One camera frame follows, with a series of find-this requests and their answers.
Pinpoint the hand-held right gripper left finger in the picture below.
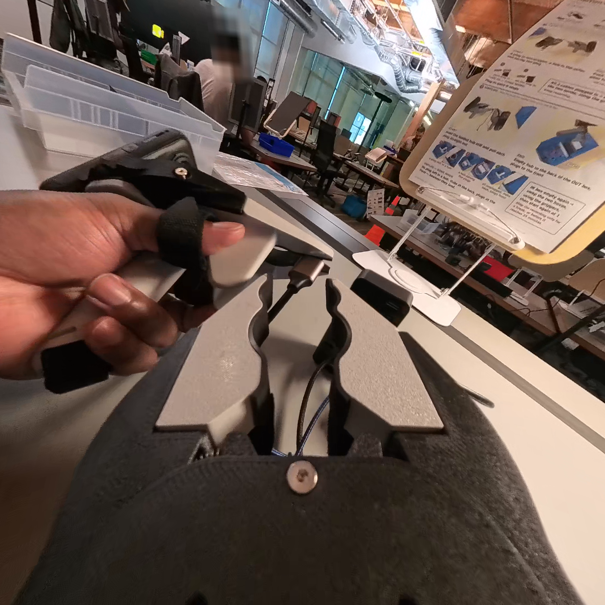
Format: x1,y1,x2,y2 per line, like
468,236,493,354
155,274,276,455

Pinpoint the person's left hand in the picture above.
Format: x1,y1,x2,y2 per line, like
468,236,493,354
0,189,246,380

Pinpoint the black office chair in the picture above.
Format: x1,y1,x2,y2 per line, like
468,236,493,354
309,120,348,197

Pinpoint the clear plastic bin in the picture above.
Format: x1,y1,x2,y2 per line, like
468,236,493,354
4,64,227,173
2,32,204,119

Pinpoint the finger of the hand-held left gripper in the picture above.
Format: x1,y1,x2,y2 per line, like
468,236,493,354
208,231,279,290
242,198,335,261

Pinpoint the dark grey USB hub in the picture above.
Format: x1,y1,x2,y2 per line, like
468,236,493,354
351,268,413,328

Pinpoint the printed paper sheet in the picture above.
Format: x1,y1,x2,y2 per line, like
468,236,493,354
213,152,309,197

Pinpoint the document stand with instruction sheet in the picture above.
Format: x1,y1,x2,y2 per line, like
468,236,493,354
352,0,605,328

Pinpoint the black plug braided cable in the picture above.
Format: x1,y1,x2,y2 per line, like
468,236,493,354
295,321,342,457

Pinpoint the blue plastic bin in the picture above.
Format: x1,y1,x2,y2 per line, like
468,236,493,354
258,132,296,159

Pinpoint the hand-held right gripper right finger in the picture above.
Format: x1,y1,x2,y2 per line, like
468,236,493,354
324,277,446,457

